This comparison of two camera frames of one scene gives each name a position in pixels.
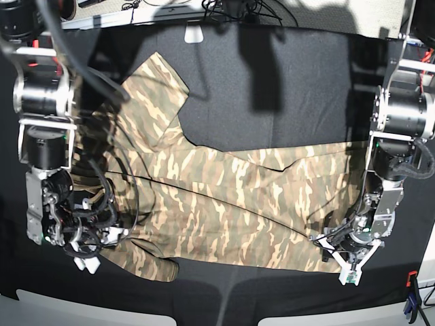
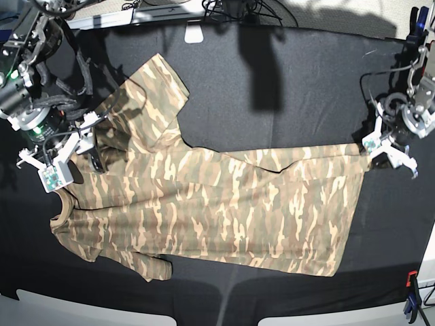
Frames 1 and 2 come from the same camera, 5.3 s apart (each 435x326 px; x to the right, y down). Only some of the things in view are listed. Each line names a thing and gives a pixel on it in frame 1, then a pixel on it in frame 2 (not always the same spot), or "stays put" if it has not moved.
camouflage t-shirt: (274, 205) stays put
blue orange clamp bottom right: (414, 300) stays put
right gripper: (373, 219) to (402, 119)
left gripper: (57, 216) to (41, 125)
